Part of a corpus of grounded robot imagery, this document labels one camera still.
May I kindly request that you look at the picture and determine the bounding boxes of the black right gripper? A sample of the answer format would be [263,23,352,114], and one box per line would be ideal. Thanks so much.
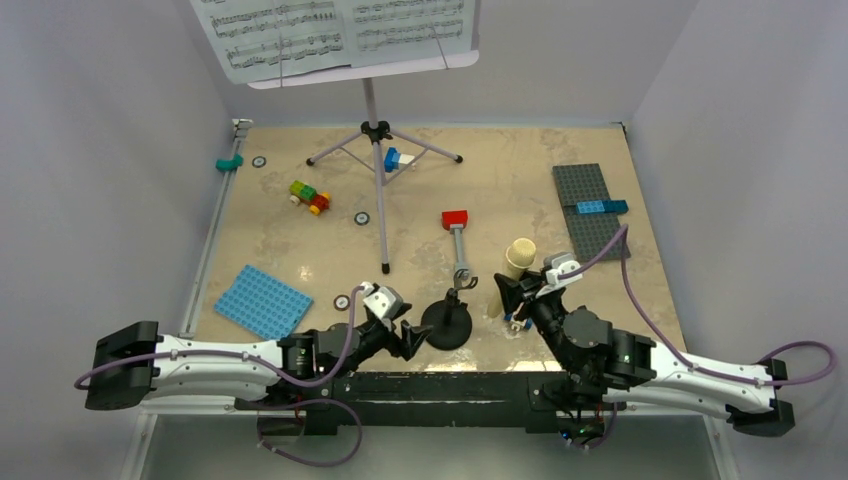
[493,267,571,370]

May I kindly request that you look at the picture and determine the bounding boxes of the beige toy microphone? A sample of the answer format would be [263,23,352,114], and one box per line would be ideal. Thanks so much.
[486,237,537,319]

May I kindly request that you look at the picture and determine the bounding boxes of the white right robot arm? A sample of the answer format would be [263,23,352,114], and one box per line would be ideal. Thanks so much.
[494,274,795,437]

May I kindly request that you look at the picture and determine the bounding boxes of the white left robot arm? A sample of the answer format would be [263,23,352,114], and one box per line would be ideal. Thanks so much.
[74,303,432,411]

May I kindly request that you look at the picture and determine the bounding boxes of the white brick wheeled chassis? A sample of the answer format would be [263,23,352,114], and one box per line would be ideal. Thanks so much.
[504,315,533,332]

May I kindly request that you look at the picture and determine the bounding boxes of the poker chip near front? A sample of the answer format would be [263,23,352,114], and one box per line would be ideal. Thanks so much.
[333,295,351,311]

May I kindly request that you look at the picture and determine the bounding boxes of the red and grey brick hammer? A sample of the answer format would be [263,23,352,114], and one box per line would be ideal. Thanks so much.
[441,210,471,281]

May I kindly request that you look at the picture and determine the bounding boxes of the poker chip centre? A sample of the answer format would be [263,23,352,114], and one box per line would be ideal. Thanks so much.
[353,211,370,226]

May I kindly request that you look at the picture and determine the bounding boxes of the blue brick on baseplate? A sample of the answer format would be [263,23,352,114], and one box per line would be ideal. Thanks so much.
[575,200,629,215]

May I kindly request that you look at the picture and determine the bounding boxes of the dark grey brick baseplate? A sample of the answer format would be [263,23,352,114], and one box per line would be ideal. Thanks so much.
[552,163,629,263]

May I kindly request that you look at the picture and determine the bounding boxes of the colourful brick toy car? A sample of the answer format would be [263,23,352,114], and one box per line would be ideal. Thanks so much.
[289,181,331,216]

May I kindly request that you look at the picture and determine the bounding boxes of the lilac music stand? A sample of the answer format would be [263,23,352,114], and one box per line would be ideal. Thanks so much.
[248,48,479,275]

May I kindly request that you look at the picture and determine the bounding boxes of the sheet music pages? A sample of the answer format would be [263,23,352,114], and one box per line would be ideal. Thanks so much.
[191,0,480,84]

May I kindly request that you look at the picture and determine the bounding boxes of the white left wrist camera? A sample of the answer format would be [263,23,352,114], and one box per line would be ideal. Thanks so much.
[359,282,404,329]

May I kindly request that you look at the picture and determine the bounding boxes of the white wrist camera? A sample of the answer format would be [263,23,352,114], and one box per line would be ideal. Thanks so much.
[540,252,583,290]
[359,282,404,329]

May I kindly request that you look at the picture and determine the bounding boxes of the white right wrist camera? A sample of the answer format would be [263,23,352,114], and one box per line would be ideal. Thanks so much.
[540,252,583,290]

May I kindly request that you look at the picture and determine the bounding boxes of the black front base frame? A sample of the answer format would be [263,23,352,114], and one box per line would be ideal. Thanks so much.
[235,371,612,435]

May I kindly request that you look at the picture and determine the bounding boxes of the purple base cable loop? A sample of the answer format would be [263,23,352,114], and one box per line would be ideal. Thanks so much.
[256,395,364,468]

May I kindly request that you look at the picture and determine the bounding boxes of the teal clamp on rail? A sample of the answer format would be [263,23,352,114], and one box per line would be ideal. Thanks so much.
[215,153,244,173]

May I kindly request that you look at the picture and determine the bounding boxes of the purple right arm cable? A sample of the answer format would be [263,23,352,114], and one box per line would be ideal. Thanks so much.
[563,223,839,388]

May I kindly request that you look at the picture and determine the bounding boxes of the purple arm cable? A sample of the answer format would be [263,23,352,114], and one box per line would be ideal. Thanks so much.
[72,283,376,392]
[563,223,839,388]

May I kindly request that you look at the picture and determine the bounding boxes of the aluminium left side rail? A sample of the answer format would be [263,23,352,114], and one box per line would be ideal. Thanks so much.
[119,119,254,480]

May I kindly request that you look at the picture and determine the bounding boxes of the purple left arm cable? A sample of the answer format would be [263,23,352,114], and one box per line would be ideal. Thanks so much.
[72,283,376,392]

